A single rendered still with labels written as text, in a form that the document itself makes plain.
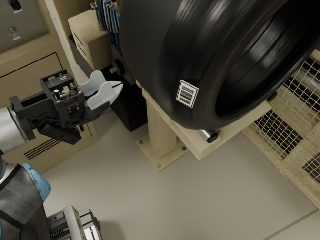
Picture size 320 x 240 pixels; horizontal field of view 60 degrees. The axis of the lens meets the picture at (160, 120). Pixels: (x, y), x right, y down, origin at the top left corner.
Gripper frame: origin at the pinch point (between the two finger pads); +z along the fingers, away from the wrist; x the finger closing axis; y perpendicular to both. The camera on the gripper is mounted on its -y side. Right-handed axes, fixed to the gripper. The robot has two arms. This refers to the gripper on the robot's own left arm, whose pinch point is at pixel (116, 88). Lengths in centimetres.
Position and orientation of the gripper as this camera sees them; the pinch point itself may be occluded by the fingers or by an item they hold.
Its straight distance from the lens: 60.5
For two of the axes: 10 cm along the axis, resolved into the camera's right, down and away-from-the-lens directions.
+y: 1.0, -5.9, -8.0
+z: 8.0, -4.3, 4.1
